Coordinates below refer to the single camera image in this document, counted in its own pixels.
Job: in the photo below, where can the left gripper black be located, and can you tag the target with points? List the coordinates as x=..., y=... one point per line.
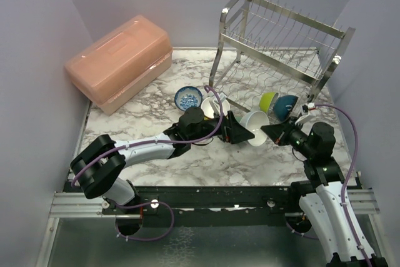
x=236, y=133

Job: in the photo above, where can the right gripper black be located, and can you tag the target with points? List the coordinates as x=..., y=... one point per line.
x=278, y=132

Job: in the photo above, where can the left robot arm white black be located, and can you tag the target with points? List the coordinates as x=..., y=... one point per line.
x=97, y=168

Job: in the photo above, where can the dark teal beige bowl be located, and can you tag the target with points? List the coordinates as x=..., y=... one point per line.
x=283, y=106

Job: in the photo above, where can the stainless steel dish rack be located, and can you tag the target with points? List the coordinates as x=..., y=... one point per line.
x=266, y=47

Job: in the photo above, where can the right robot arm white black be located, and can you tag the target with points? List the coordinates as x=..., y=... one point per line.
x=324, y=197

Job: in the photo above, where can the blue white patterned bowl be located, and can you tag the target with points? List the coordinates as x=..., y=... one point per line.
x=187, y=97

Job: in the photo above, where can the white orange bowl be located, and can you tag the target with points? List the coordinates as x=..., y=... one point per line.
x=208, y=109

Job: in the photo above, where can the white grey bottom bowl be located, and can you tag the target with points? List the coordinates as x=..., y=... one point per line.
x=253, y=121

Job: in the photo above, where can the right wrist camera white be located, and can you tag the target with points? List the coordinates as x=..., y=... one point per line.
x=308, y=112

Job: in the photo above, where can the lime green white bowl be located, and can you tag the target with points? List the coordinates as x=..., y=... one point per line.
x=267, y=101

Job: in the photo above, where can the mint green brown-rimmed bowl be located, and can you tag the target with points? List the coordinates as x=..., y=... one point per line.
x=238, y=118

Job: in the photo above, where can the pink plastic storage box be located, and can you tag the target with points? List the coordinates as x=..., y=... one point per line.
x=122, y=63

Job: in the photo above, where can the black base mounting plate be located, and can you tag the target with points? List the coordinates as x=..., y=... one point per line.
x=192, y=206

